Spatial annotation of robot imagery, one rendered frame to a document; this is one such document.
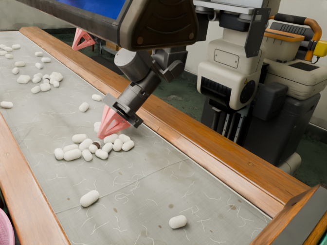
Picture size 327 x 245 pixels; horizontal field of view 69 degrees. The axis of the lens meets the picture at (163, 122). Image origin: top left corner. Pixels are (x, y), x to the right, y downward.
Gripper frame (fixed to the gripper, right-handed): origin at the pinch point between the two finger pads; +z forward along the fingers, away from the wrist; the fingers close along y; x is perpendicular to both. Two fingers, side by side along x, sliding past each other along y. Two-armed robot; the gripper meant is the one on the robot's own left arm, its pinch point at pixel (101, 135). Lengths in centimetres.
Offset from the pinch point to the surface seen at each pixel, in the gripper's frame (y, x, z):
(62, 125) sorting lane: -12.2, -2.0, 5.1
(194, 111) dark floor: -93, 152, -58
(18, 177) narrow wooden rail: 5.0, -12.8, 13.6
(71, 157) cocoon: 3.2, -5.1, 6.8
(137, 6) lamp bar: 28.6, -29.7, -13.3
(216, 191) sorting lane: 26.9, 9.1, -6.8
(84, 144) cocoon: 1.4, -3.3, 3.6
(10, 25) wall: -474, 79, -11
